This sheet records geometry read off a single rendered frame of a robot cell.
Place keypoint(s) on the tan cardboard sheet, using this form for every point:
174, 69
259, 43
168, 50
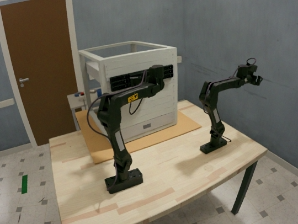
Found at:
102, 151

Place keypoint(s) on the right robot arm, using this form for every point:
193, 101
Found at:
211, 106

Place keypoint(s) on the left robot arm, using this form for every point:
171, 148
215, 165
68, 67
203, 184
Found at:
111, 117

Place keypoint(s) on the white server rack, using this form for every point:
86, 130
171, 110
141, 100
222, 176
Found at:
155, 113

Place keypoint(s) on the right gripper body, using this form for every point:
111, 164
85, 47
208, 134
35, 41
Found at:
252, 78

